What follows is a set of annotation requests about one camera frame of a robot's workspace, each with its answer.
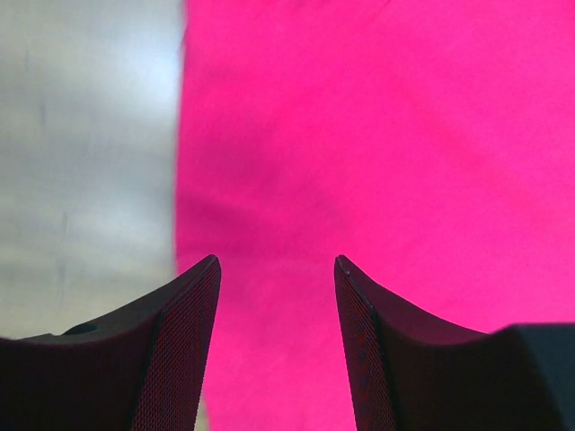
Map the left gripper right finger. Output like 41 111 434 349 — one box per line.
334 256 574 430

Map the pink t shirt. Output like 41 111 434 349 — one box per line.
175 1 574 430

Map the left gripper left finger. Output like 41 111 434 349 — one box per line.
1 255 221 430

